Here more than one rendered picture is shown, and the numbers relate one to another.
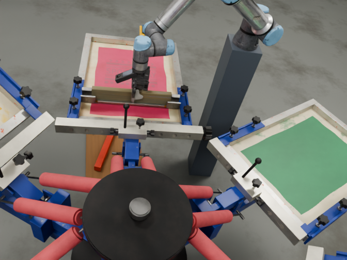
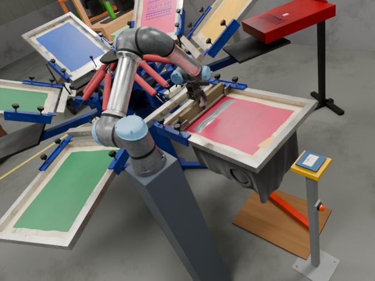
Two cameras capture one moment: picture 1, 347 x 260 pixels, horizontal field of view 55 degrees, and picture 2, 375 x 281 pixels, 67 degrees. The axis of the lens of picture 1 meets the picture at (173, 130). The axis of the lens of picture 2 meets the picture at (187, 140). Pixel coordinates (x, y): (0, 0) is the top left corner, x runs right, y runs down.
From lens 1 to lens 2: 2.79 m
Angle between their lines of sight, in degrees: 97
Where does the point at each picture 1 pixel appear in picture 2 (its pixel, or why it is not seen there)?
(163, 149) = (260, 267)
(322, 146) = (57, 206)
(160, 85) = (209, 134)
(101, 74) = (251, 105)
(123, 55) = (268, 123)
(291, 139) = (85, 188)
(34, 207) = not seen: hidden behind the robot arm
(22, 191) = not seen: hidden behind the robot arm
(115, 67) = (254, 114)
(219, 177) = not seen: outside the picture
